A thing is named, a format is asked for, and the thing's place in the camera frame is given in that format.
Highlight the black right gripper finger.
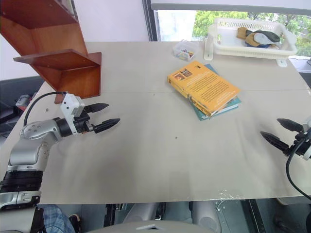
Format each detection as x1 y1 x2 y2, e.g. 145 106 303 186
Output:
276 117 305 132
260 131 292 156

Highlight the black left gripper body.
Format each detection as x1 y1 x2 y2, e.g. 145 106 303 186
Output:
72 110 95 135

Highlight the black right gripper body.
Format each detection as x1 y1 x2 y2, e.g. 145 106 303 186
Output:
289 130 311 158

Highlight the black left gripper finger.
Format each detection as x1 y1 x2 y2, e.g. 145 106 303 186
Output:
93 118 121 134
85 102 110 114

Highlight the teal book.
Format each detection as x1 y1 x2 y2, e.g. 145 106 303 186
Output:
188 63 242 122

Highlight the wooden shelf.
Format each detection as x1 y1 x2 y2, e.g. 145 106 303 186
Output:
0 0 103 100

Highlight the yellow book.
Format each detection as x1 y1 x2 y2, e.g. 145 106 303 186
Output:
167 60 242 117

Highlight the red and grey device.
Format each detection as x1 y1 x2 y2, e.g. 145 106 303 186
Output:
15 95 33 113

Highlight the dark grey chair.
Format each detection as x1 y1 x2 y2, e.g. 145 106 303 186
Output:
0 76 45 148

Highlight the white plastic basket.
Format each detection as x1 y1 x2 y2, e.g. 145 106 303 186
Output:
206 17 298 59

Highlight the grey-blue cloth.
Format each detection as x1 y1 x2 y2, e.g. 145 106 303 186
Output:
243 33 273 49

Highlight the dark green cloth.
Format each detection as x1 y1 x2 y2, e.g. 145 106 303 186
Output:
252 29 282 44

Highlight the dark shoe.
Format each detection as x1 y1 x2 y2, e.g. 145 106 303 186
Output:
68 214 83 231

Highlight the blue plaid trouser leg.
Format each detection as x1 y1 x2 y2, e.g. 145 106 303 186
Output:
36 203 76 233

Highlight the tan cloth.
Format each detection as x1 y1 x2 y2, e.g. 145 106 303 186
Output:
236 27 261 47

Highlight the clear plastic box with bits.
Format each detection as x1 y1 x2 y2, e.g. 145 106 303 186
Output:
172 39 201 62

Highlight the grey rounded robot body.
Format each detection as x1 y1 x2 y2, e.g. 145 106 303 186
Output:
86 200 222 233

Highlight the grey roller blind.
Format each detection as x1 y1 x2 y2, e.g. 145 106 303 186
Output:
150 0 311 11

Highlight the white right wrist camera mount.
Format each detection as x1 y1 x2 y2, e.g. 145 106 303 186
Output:
302 116 311 161

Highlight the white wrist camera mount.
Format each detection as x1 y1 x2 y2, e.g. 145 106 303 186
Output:
302 116 311 161
60 93 86 125

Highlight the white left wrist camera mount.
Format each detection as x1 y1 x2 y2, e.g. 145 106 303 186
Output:
60 93 86 125

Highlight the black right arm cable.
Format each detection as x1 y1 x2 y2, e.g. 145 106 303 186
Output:
285 138 311 198

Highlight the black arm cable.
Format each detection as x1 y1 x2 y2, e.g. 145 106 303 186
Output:
285 138 311 198
24 91 68 127

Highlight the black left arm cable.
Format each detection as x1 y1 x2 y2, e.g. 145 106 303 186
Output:
24 91 68 127

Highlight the dark window frame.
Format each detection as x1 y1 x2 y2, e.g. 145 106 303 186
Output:
141 0 311 42

